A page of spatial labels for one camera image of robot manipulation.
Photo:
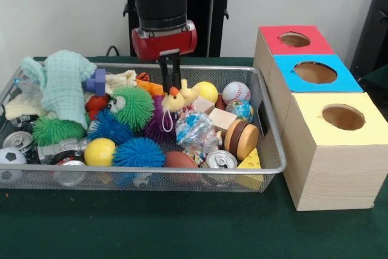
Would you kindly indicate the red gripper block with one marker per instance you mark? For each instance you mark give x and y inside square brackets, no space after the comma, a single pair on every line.
[163,43]

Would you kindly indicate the yellow duck plush toy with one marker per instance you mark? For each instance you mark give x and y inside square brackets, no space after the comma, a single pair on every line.
[177,99]

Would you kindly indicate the purple plastic toy piece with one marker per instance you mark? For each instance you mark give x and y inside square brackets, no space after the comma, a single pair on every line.
[95,81]

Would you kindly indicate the mint green waffle cloth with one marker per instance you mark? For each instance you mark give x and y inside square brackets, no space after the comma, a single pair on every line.
[63,89]

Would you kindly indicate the cream waffle cloth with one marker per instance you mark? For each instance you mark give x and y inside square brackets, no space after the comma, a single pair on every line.
[18,108]

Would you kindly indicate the shallow clear mesh bin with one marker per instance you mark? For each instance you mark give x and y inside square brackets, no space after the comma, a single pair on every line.
[194,183]

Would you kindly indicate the wooden box with three holes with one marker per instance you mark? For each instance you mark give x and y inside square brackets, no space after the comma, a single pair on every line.
[333,177]

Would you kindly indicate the globe print ball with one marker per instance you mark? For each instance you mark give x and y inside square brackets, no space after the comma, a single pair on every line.
[241,110]

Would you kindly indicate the blue spiky ball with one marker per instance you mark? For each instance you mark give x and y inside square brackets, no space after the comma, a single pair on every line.
[138,153]

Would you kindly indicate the wooden burger toy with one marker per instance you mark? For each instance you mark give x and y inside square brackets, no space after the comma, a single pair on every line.
[242,139]

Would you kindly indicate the silver drink can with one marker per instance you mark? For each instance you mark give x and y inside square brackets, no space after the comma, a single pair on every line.
[221,159]

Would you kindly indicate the yellow cheese wedge toy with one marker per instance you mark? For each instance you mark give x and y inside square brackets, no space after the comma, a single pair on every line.
[251,160]

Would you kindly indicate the dark green tablecloth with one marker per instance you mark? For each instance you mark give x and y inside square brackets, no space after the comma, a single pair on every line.
[182,228]

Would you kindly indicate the small soccer ball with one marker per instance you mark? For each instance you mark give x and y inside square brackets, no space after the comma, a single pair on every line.
[10,156]

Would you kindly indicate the black stand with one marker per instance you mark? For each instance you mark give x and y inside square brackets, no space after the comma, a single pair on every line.
[373,28]

